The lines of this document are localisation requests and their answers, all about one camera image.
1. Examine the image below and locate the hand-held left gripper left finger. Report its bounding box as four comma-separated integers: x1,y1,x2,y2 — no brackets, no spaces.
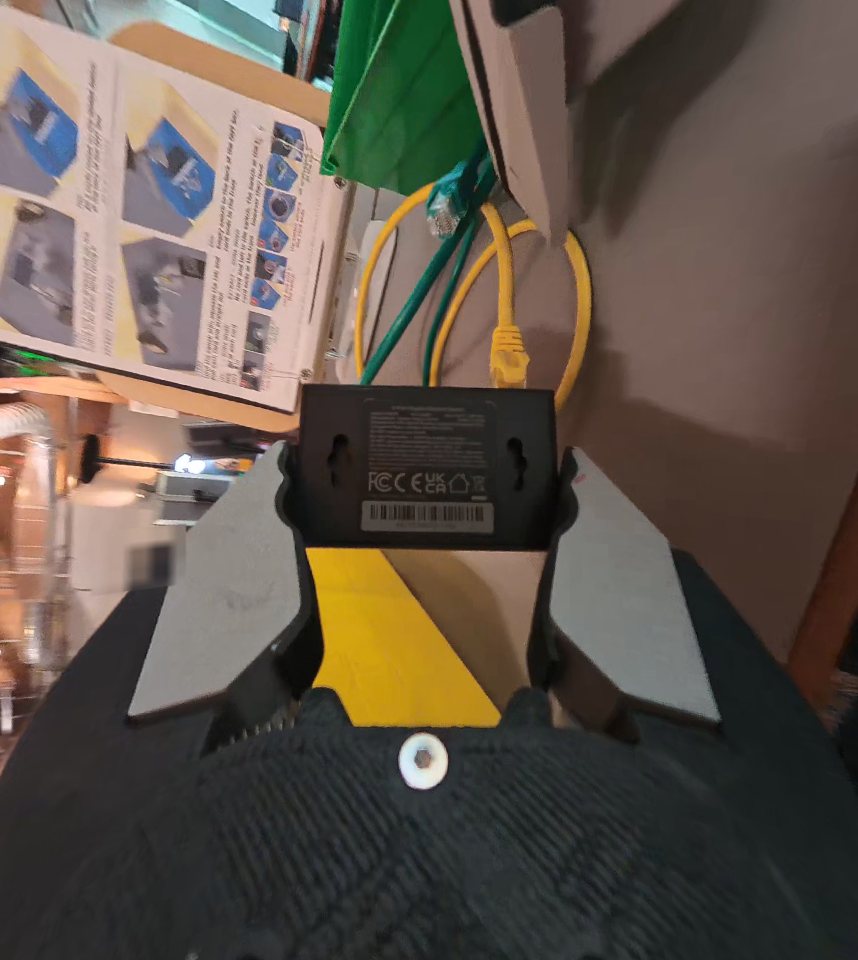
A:
127,441,322,726

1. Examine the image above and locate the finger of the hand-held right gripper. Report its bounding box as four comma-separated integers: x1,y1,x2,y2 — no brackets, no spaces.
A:
447,0,574,243
570,0,686,102

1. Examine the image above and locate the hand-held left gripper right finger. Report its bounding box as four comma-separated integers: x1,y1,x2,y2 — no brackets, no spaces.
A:
531,447,722,724

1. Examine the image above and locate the green ethernet cable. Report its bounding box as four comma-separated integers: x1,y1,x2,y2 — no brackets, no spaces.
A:
361,150,506,385

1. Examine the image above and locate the green plastic bin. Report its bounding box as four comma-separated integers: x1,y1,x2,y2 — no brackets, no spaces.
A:
320,0,497,198

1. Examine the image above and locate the yellow plastic bin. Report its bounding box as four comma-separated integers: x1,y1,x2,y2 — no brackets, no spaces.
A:
305,547,502,727

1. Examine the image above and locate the yellow ethernet cable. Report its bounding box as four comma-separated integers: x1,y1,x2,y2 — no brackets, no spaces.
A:
354,183,593,415

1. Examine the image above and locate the black network switch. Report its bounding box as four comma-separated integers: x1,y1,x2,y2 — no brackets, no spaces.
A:
300,384,557,552

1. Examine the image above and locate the grey panel on stand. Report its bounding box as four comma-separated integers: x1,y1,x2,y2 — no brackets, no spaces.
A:
151,471,251,528

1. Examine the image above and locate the white stand base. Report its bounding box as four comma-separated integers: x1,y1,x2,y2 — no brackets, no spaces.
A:
356,217,401,363

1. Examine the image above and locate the wooden display board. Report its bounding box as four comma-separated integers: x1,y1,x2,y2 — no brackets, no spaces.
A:
69,21,358,436

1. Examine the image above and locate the printed instruction sheet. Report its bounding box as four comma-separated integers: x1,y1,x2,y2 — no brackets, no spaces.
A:
0,0,326,415

